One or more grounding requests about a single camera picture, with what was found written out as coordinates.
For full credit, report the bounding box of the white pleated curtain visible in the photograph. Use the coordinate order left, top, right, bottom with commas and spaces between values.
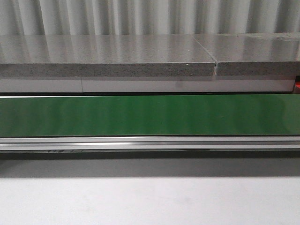
0, 0, 300, 35

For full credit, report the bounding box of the red plastic tray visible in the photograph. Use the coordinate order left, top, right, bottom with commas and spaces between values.
293, 81, 300, 94

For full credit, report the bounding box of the grey granite slab right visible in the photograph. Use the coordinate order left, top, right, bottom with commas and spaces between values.
194, 33, 300, 79

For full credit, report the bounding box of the green conveyor belt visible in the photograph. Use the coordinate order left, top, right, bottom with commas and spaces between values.
0, 94, 300, 137

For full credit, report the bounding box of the grey granite slab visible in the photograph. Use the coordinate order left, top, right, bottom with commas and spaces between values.
0, 35, 215, 78
194, 33, 300, 79

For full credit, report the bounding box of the aluminium conveyor side rail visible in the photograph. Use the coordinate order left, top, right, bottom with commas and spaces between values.
0, 135, 300, 153

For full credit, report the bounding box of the grey granite slab left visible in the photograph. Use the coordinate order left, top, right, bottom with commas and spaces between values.
0, 35, 215, 78

